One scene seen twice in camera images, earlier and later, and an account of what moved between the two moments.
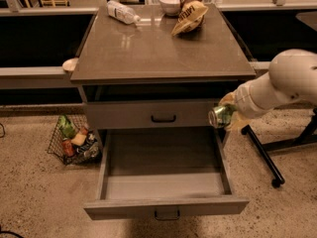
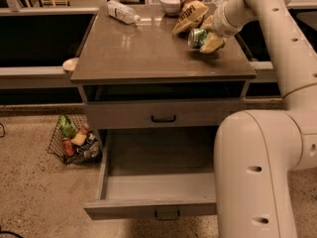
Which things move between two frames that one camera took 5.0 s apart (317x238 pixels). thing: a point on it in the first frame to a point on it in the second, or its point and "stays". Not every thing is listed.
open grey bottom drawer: [163, 173] stays
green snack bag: [67, 129] stays
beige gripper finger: [237, 122] to [212, 44]
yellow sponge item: [79, 139] stays
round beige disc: [69, 63] stays
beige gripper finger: [229, 98] to [208, 23]
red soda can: [68, 148] stays
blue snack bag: [91, 149] stays
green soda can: [220, 117] to [196, 38]
